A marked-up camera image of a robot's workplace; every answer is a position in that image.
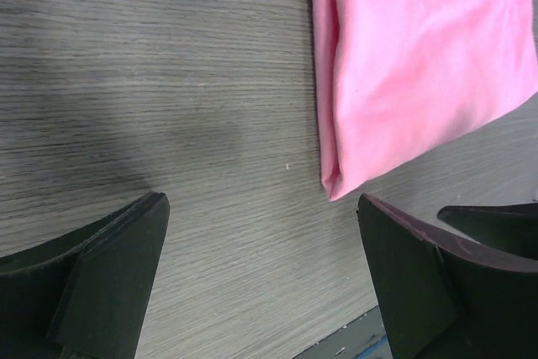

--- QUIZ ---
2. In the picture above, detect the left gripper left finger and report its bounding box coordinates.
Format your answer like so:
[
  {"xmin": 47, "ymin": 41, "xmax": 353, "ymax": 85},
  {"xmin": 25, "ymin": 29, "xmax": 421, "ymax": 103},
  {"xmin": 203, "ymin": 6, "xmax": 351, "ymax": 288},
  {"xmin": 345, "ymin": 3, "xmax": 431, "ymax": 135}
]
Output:
[{"xmin": 1, "ymin": 192, "xmax": 170, "ymax": 358}]

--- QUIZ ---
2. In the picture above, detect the pink t shirt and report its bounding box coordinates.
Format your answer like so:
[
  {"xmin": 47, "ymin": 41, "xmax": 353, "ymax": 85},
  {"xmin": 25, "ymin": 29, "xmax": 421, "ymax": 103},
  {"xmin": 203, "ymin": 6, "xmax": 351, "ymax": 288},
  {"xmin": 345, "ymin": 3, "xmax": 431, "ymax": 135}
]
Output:
[{"xmin": 312, "ymin": 0, "xmax": 537, "ymax": 201}]

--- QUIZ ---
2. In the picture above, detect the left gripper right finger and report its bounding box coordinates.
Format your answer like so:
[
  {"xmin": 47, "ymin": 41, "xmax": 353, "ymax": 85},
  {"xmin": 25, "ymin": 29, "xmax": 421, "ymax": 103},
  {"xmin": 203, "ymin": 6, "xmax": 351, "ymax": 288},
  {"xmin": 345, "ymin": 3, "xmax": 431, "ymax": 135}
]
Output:
[{"xmin": 357, "ymin": 194, "xmax": 537, "ymax": 358}]

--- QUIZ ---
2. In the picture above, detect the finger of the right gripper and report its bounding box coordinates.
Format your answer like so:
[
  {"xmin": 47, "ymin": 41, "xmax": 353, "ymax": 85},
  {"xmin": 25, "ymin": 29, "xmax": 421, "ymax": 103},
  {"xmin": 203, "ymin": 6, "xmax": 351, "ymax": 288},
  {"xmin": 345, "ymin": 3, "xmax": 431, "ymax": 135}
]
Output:
[{"xmin": 437, "ymin": 202, "xmax": 537, "ymax": 259}]

